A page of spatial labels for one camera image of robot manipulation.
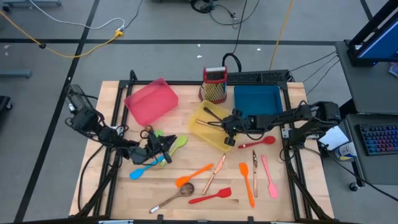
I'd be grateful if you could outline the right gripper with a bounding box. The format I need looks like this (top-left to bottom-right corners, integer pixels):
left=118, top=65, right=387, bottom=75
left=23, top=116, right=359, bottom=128
left=214, top=108, right=253, bottom=147

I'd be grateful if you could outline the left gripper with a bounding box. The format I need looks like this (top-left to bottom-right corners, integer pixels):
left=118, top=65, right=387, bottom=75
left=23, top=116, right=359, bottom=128
left=141, top=130, right=178, bottom=165

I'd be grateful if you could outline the lime green silicone spoon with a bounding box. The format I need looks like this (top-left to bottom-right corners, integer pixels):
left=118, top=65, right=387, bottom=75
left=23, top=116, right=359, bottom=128
left=159, top=134, right=188, bottom=169

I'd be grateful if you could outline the black table knife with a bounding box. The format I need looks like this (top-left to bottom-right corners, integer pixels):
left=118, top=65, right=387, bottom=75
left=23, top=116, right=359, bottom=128
left=203, top=106, right=223, bottom=123

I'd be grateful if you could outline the orange silicone spoon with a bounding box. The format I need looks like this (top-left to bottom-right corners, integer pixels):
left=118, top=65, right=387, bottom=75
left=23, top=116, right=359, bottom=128
left=238, top=162, right=256, bottom=209
left=175, top=163, right=215, bottom=189

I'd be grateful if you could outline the blue silicone spoon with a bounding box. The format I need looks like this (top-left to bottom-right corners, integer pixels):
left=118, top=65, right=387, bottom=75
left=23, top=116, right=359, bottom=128
left=129, top=154, right=167, bottom=180

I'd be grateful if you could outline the red silicone spoon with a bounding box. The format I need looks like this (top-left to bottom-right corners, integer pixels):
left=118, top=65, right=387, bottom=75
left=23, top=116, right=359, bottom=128
left=238, top=135, right=277, bottom=150

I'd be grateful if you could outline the large dark wooden spoon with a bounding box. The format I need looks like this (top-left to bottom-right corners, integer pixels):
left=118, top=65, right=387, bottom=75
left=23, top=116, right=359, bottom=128
left=148, top=182, right=195, bottom=215

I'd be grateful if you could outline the red silicone spatula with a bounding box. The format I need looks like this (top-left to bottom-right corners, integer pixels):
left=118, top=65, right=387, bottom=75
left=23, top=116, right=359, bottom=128
left=188, top=187, right=233, bottom=205

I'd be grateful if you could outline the pink silicone spatula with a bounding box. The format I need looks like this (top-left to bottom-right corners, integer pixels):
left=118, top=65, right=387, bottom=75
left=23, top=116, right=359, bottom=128
left=261, top=154, right=279, bottom=200

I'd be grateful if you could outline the yellow plastic bin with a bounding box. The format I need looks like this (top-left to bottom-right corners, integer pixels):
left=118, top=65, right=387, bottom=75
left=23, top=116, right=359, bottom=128
left=188, top=99, right=238, bottom=152

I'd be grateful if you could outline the blue plastic bin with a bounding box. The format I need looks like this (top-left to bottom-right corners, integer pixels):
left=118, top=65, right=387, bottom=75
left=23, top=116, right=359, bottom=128
left=233, top=85, right=284, bottom=119

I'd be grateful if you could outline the pink plastic bin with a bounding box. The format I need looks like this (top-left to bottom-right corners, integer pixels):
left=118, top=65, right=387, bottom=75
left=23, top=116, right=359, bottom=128
left=123, top=77, right=180, bottom=128

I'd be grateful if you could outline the black power strip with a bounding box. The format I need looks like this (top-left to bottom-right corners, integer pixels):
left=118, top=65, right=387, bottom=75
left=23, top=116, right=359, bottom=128
left=225, top=69, right=292, bottom=84

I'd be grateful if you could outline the white paper sheet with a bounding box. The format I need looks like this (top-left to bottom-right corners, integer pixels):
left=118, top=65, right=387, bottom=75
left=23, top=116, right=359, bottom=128
left=317, top=125, right=350, bottom=152

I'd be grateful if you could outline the white labelled bottle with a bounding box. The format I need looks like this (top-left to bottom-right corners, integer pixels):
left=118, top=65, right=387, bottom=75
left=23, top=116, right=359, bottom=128
left=335, top=141, right=358, bottom=162

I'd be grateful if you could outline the grey desk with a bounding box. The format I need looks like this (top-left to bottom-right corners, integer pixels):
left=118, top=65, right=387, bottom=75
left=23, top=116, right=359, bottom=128
left=343, top=113, right=398, bottom=187
left=335, top=39, right=398, bottom=115

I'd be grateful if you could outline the backlit computer keyboard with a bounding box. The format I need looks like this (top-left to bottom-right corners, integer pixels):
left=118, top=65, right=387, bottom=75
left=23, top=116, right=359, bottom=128
left=359, top=123, right=398, bottom=157

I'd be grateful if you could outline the grey metal table foot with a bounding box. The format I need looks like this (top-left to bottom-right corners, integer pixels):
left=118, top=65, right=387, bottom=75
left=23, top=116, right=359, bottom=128
left=2, top=0, right=62, bottom=12
left=0, top=68, right=33, bottom=79

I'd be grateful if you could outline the black framed computer monitor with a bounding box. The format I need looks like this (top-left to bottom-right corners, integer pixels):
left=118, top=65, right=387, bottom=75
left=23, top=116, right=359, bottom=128
left=346, top=0, right=398, bottom=67

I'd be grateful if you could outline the red handled box grater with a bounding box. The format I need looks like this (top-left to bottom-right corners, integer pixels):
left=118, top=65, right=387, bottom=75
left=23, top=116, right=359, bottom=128
left=198, top=65, right=228, bottom=105

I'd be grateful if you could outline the black aluminium table frame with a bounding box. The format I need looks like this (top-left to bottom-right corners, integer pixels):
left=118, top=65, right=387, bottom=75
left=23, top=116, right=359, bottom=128
left=68, top=70, right=336, bottom=224

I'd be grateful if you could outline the black power cable loop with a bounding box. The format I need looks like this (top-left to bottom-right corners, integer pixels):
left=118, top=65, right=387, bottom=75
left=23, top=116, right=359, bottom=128
left=221, top=0, right=249, bottom=74

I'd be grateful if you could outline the thin black cable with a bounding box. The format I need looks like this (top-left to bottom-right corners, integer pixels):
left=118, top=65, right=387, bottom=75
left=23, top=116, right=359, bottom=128
left=305, top=59, right=340, bottom=96
left=289, top=50, right=338, bottom=73
left=302, top=55, right=339, bottom=84

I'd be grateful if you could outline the yellow hanging cable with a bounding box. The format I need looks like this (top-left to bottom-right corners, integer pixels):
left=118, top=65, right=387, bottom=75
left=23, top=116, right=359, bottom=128
left=269, top=0, right=295, bottom=71

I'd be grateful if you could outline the black cable coil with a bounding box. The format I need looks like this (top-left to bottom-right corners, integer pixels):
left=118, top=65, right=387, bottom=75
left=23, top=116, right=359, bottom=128
left=189, top=0, right=239, bottom=27

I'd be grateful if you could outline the yellow extension cord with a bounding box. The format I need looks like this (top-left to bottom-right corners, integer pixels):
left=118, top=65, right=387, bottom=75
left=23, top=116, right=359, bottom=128
left=0, top=10, right=124, bottom=59

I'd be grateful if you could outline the white cable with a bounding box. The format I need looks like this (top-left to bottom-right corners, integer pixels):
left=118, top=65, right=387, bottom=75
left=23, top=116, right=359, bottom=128
left=29, top=0, right=126, bottom=31

